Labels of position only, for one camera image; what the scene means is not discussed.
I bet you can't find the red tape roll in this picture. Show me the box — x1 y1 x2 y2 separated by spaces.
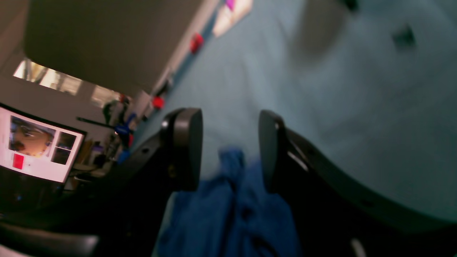
190 33 205 54

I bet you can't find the dark blue t-shirt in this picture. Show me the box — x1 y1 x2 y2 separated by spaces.
156 147 303 257

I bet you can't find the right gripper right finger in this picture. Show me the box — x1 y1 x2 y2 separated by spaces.
258 110 456 257

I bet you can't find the blue black clamp bottom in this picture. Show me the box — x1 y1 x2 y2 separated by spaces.
114 112 137 165

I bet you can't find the computer monitor screen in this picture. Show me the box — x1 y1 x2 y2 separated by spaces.
0 104 87 183

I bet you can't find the small pink toy figure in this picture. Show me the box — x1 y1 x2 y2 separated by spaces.
224 0 236 10

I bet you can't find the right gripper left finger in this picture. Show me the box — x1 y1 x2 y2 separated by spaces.
91 108 204 257

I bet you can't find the light blue table cloth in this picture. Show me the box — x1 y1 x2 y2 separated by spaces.
134 0 457 222

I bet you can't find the red cube block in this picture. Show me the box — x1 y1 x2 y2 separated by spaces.
151 96 165 110

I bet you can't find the white paper card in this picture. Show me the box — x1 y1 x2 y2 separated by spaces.
212 0 253 37

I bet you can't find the small black screw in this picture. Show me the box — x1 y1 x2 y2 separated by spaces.
391 25 416 49

